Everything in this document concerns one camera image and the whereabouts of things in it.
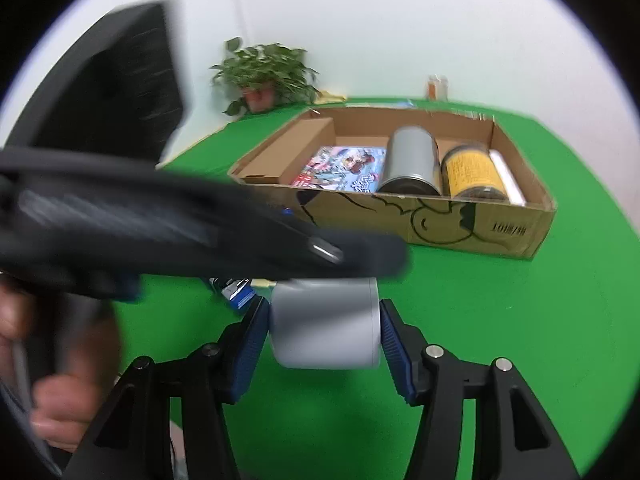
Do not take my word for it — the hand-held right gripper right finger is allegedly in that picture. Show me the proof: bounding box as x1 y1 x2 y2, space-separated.
379 299 581 480

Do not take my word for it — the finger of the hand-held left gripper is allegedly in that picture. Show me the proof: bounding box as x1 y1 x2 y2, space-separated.
0 147 412 301

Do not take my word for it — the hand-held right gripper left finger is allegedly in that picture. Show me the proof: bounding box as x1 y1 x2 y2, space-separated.
62 296 271 480

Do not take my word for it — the blue stapler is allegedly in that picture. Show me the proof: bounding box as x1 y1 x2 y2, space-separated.
206 275 257 312

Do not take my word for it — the cardboard box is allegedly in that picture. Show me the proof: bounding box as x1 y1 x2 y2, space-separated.
227 106 557 261

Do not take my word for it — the colourful board game box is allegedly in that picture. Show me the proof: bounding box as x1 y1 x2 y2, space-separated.
291 146 388 195

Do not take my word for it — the silver metal tin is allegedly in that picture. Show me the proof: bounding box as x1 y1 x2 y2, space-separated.
376 125 442 196

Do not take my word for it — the yellow label clear jar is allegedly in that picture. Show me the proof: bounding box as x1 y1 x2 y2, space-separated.
440 142 506 202

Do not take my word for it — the white plastic tool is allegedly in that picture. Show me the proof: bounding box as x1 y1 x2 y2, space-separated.
487 149 527 207

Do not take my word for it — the person's left hand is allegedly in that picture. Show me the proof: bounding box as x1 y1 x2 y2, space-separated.
0 280 123 453

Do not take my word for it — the potted green plant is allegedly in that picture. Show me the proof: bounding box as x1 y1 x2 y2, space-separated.
209 37 321 116

